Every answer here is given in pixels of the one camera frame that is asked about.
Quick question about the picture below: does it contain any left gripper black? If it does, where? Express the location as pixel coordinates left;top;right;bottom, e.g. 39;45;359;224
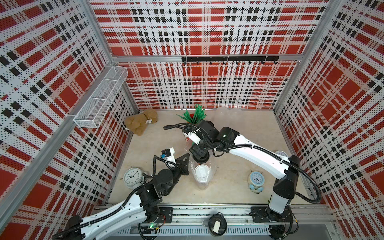
163;153;189;196

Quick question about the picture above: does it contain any white lid milk tea cup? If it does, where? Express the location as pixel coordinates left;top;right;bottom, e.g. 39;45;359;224
194;165;212;190

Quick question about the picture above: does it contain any clear plastic carrier bag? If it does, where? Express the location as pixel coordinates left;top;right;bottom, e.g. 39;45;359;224
185;139;217;190

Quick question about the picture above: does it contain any black lid red cup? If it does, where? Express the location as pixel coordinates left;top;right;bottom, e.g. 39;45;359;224
193;152;210;164
183;132;193;142

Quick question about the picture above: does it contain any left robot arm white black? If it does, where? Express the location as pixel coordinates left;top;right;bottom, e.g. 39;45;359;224
52;154;190;240

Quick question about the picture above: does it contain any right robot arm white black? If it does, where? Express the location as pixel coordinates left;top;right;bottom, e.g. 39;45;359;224
183;121;322;222

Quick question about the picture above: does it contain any green straws bundle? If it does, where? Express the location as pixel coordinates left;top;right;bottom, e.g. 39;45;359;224
178;105;207;124

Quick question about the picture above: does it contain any white alarm clock left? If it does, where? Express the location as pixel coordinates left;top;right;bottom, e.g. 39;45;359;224
123;168;145;190

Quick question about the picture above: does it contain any white alarm clock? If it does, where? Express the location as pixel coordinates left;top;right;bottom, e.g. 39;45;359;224
123;168;145;190
275;151;289;158

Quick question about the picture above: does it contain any brown teddy bear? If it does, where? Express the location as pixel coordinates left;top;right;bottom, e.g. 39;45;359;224
125;109;158;136

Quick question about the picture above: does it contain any light blue alarm clock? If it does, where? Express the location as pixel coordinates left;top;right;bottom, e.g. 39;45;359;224
248;171;265;194

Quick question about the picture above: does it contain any white alarm clock right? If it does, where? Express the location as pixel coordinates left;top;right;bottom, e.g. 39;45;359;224
275;151;289;158

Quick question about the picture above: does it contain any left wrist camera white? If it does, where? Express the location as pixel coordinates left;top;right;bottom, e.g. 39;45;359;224
161;148;176;165

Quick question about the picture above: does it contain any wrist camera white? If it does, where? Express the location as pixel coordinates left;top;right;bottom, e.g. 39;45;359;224
161;148;176;165
190;132;201;145

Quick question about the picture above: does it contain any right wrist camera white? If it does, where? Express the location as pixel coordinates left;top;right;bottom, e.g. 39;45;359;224
190;132;201;145

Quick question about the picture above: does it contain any black hook rail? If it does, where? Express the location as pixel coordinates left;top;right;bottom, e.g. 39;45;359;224
181;56;280;63

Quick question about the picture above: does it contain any white wire mesh basket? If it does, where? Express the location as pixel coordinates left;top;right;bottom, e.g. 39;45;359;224
74;66;128;129

